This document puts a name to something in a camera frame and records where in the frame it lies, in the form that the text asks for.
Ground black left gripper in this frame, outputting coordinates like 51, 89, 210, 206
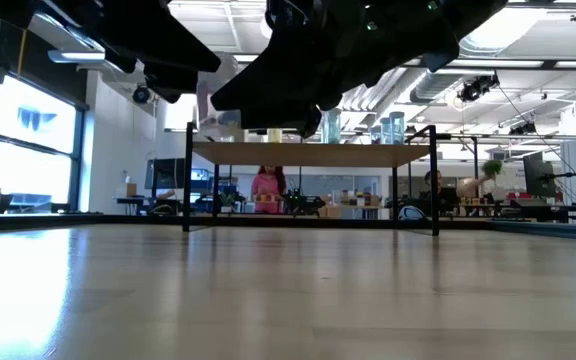
0, 0, 222, 105

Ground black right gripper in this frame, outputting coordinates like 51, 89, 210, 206
211, 0, 424, 139

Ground green medicine bottle white cap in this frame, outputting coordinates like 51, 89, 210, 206
322, 107, 343, 145

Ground white ceiling pipes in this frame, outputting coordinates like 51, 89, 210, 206
340, 69, 409, 114

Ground person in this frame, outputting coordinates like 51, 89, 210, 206
417, 169, 484, 211
250, 165, 288, 215

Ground black background robot arms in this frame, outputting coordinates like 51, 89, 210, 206
283, 188, 327, 217

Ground black monitor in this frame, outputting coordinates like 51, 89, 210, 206
145, 157, 187, 191
523, 151, 558, 199

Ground large bright window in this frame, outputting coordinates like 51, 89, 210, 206
0, 73, 88, 215

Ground green potted plant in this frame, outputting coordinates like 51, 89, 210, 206
481, 158, 504, 180

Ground black round ceiling camera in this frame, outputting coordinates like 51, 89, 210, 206
131, 83, 152, 105

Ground wooden shelf with black frame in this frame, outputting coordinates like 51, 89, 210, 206
182, 121, 453, 237

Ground silver ventilation duct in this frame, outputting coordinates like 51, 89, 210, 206
410, 68, 469, 105

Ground black aluminium table frame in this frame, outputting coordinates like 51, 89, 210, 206
0, 212, 576, 244

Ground black ceiling camera rig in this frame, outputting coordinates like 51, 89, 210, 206
508, 122, 538, 136
456, 74, 500, 104

